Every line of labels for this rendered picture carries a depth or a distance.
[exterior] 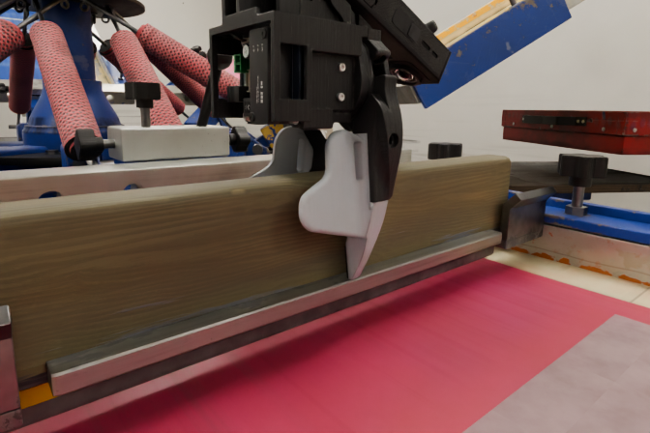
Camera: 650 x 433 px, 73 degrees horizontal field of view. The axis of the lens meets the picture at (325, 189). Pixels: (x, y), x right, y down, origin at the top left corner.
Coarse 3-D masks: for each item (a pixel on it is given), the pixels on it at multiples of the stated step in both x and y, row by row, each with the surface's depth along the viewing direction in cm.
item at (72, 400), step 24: (456, 264) 39; (384, 288) 33; (312, 312) 29; (240, 336) 26; (264, 336) 27; (168, 360) 23; (192, 360) 24; (96, 384) 21; (120, 384) 22; (24, 408) 19; (48, 408) 20; (72, 408) 20
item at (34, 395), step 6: (42, 384) 19; (24, 390) 19; (30, 390) 19; (36, 390) 19; (42, 390) 19; (48, 390) 20; (24, 396) 19; (30, 396) 19; (36, 396) 19; (42, 396) 20; (48, 396) 20; (54, 396) 20; (24, 402) 19; (30, 402) 19; (36, 402) 19
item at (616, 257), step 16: (544, 224) 44; (544, 240) 44; (560, 240) 43; (576, 240) 42; (592, 240) 41; (608, 240) 40; (624, 240) 39; (544, 256) 45; (560, 256) 43; (576, 256) 42; (592, 256) 41; (608, 256) 40; (624, 256) 39; (640, 256) 38; (608, 272) 40; (624, 272) 39; (640, 272) 38
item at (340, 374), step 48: (288, 336) 29; (336, 336) 29; (144, 384) 23; (192, 384) 24; (240, 384) 24; (288, 384) 24; (336, 384) 24; (384, 384) 24; (432, 384) 24; (48, 432) 20; (96, 432) 20; (144, 432) 20; (192, 432) 20; (240, 432) 20; (288, 432) 20; (336, 432) 20; (384, 432) 20; (432, 432) 20; (480, 432) 20; (528, 432) 20
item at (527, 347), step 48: (432, 288) 37; (480, 288) 37; (528, 288) 37; (576, 288) 37; (384, 336) 29; (432, 336) 29; (480, 336) 29; (528, 336) 29; (576, 336) 29; (624, 336) 29; (480, 384) 24; (528, 384) 24; (576, 384) 24; (624, 384) 24; (576, 432) 20; (624, 432) 20
